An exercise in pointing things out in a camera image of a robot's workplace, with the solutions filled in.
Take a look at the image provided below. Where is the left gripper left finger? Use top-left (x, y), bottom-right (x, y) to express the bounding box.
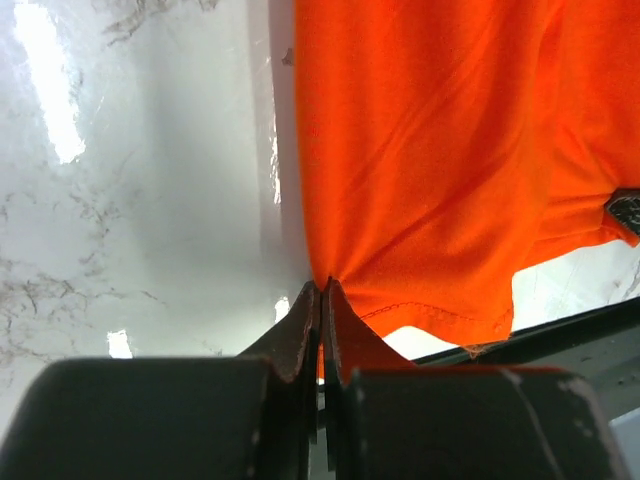
top-left (1, 283), bottom-right (320, 479)

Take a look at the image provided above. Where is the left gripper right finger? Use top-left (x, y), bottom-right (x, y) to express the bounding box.
top-left (322, 280), bottom-right (628, 479)

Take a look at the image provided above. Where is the orange t shirt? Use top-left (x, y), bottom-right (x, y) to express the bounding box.
top-left (294, 1), bottom-right (639, 352)

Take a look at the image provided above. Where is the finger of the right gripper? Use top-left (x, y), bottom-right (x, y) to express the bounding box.
top-left (602, 188), bottom-right (639, 247)

